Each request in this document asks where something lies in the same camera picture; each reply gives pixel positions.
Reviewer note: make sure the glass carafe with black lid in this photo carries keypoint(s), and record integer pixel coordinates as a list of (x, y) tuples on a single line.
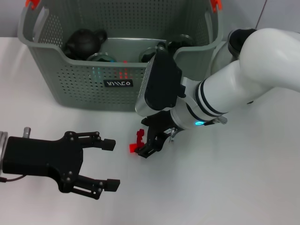
[(236, 37)]

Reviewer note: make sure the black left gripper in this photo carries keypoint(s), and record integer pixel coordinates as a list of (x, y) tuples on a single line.
[(42, 159)]

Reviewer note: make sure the black right wrist camera housing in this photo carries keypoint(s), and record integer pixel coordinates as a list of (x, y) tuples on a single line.
[(161, 82)]

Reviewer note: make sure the grey perforated storage basket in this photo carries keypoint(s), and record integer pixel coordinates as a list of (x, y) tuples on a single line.
[(82, 93)]

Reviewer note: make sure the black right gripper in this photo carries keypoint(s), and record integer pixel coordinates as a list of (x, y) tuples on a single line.
[(161, 126)]

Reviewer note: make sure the white and silver right robot arm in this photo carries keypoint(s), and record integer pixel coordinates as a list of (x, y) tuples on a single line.
[(246, 89)]

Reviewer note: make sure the dark red toy block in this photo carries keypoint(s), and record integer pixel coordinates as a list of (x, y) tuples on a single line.
[(140, 137)]

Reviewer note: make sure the orange red toy block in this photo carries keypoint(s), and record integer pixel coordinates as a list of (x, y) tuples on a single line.
[(132, 148)]

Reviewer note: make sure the black teapot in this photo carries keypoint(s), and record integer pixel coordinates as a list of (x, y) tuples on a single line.
[(83, 43)]

